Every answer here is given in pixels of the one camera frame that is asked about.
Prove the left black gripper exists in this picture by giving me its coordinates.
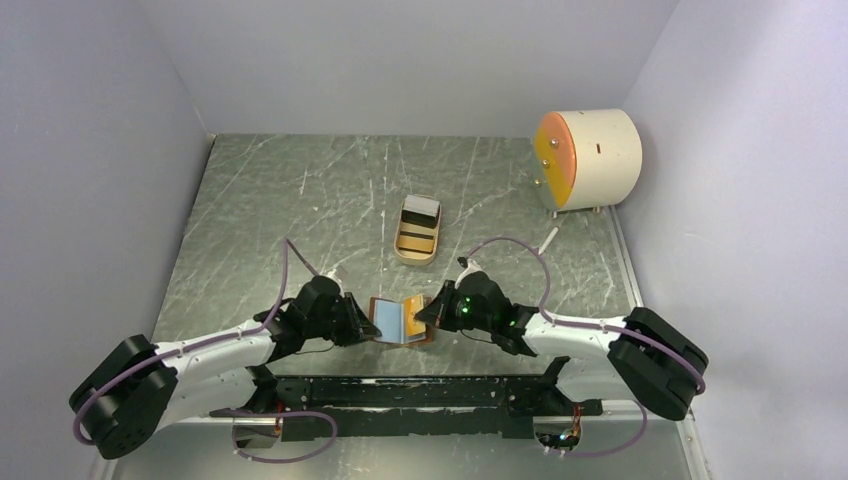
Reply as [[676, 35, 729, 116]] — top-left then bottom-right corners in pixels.
[[305, 291, 381, 346]]

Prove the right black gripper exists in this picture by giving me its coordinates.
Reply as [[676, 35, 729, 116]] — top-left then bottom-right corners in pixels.
[[415, 279, 495, 333]]

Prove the brown leather card holder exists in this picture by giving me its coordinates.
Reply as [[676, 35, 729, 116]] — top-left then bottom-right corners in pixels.
[[368, 294, 434, 347]]

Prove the beige oval card tray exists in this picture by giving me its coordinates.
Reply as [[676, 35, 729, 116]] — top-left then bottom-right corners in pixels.
[[394, 199, 442, 266]]

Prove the black card divider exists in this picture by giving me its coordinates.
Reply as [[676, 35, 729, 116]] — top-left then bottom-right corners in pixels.
[[400, 209, 439, 229]]

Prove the stack of white cards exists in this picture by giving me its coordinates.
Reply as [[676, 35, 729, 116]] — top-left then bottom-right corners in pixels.
[[402, 194, 440, 218]]

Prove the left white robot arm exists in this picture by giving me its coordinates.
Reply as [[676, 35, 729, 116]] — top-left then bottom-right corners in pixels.
[[69, 275, 381, 459]]

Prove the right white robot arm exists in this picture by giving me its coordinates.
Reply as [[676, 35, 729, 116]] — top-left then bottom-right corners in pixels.
[[415, 271, 709, 421]]

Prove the white pen on table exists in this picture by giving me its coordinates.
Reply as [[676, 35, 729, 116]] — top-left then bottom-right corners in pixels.
[[537, 226, 560, 255]]

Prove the cream cylindrical cabinet orange door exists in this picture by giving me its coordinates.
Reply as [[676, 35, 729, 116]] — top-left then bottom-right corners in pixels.
[[531, 109, 643, 216]]

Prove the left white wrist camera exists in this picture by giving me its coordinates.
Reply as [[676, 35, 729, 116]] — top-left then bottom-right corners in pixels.
[[324, 265, 348, 283]]

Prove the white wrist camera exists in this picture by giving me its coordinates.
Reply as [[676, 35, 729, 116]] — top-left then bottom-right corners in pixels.
[[456, 257, 482, 285], [324, 265, 348, 283]]

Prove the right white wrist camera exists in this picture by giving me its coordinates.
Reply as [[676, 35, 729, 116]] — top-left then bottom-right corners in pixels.
[[456, 257, 482, 285]]

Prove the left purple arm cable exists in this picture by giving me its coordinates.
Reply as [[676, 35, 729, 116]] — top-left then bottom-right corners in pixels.
[[71, 238, 333, 445]]

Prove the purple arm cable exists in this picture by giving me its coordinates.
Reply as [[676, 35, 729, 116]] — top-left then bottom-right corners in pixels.
[[463, 237, 708, 396], [71, 238, 333, 445]]

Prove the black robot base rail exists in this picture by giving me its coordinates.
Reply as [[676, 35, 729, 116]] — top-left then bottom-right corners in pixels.
[[236, 357, 603, 441]]

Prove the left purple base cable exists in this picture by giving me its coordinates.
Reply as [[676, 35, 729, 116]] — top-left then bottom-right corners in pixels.
[[218, 407, 340, 465]]

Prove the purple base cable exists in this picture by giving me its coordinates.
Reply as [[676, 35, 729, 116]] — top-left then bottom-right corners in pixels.
[[543, 400, 649, 460], [218, 407, 340, 465]]

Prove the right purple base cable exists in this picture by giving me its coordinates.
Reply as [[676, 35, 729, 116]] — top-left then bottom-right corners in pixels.
[[543, 400, 649, 460]]

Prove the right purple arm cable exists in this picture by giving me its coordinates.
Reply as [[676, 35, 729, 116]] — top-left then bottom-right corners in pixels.
[[463, 237, 708, 396]]

